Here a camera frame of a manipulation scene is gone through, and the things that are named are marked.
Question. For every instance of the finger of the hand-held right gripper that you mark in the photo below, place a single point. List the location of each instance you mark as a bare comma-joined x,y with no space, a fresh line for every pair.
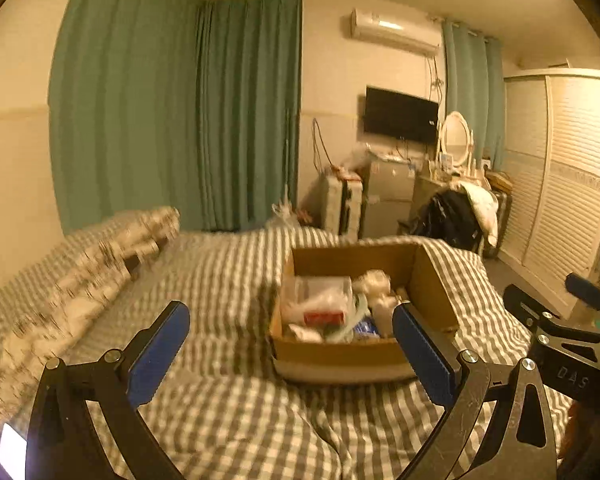
525,302
585,291

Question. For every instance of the clutter on fridge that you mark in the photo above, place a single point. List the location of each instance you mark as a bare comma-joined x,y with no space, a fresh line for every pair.
375,152

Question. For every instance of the white suitcase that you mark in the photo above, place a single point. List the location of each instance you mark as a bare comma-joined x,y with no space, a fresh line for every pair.
340,205

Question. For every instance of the white air conditioner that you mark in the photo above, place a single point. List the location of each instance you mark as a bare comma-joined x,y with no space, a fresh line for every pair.
395,30

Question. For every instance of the clear plastic packet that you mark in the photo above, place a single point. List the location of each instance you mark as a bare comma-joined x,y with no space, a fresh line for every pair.
320,290

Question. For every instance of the white louvred wardrobe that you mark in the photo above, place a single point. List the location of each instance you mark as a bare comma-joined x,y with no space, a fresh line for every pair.
560,180

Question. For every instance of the bright white rectangular card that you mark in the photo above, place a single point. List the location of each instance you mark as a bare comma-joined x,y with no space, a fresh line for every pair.
13,444

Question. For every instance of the red labelled packet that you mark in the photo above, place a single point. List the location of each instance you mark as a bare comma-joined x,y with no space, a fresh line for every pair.
325,318

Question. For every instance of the patterned pillows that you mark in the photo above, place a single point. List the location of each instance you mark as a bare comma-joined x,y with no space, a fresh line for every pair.
80,270

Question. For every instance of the black wall television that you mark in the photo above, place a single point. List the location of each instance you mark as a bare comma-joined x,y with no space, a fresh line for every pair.
400,114

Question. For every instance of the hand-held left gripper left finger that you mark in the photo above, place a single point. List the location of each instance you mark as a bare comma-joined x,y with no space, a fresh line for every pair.
160,355

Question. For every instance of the white crumpled plastic bag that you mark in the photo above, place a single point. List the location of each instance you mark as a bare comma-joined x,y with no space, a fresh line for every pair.
285,214

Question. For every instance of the brown bag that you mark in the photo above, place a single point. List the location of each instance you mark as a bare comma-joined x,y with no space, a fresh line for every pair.
500,181

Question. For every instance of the white padded jacket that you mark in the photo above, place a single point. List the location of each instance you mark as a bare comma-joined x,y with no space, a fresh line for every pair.
480,205

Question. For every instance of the white cloth bundle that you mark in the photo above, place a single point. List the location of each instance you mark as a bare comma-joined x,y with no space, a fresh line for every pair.
375,281

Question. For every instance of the white dressing table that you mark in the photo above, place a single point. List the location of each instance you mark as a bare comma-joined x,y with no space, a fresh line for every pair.
430,185

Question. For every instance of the green corner curtain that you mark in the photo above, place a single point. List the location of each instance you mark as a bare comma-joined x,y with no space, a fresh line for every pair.
250,110

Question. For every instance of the grey suitcase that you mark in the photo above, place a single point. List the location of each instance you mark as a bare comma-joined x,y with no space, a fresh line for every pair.
502,220

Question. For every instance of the silver mini fridge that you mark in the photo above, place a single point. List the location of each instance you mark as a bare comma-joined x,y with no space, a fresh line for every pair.
387,195

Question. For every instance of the grey checked bed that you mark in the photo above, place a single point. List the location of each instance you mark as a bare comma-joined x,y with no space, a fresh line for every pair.
220,285

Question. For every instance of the brown cardboard box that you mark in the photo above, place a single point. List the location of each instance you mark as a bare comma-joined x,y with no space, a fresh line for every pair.
330,360

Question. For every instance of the narrow green curtain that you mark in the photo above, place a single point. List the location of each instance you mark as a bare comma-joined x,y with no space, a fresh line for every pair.
472,90

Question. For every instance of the wide green curtain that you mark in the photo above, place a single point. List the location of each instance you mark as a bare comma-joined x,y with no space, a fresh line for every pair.
125,100

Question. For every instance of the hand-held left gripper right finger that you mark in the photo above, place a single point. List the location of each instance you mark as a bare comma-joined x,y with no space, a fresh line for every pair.
425,355

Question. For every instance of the oval white vanity mirror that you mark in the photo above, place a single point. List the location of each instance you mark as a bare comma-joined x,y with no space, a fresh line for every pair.
455,137

